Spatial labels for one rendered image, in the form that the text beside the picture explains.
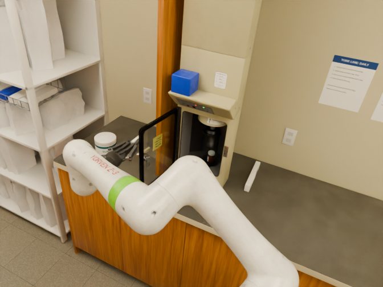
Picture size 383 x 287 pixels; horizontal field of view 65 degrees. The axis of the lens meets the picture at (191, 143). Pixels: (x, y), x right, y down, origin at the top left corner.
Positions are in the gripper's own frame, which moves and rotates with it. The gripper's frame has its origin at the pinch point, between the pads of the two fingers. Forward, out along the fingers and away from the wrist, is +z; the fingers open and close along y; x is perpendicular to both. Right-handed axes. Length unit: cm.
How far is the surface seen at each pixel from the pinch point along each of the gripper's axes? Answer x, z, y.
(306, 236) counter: 37, 19, -88
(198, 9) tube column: -57, 31, -13
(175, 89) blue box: -22.4, 19.8, -9.8
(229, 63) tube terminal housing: -37, 31, -31
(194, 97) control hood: -20.2, 21.1, -19.1
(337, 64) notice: -34, 74, -76
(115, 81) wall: 11, 73, 69
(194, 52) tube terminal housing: -38, 31, -13
